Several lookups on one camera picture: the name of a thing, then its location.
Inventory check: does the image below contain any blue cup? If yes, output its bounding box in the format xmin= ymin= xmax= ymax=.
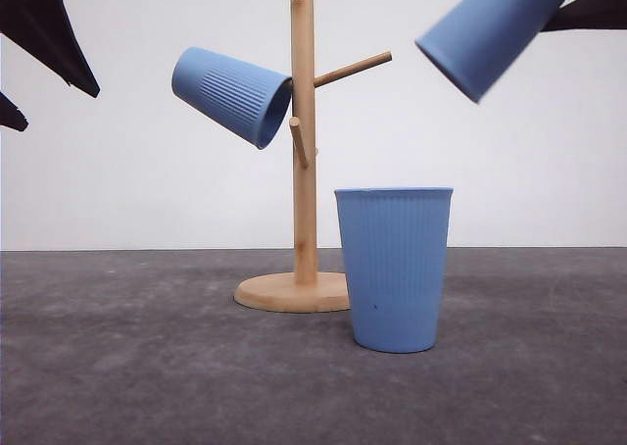
xmin=415 ymin=0 xmax=565 ymax=103
xmin=171 ymin=47 xmax=293 ymax=150
xmin=334 ymin=187 xmax=454 ymax=353

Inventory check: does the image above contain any wooden mug tree stand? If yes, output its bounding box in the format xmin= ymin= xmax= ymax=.
xmin=233 ymin=0 xmax=393 ymax=312

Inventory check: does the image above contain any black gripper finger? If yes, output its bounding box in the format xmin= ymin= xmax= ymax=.
xmin=0 ymin=90 xmax=29 ymax=131
xmin=0 ymin=0 xmax=101 ymax=97
xmin=541 ymin=0 xmax=627 ymax=31

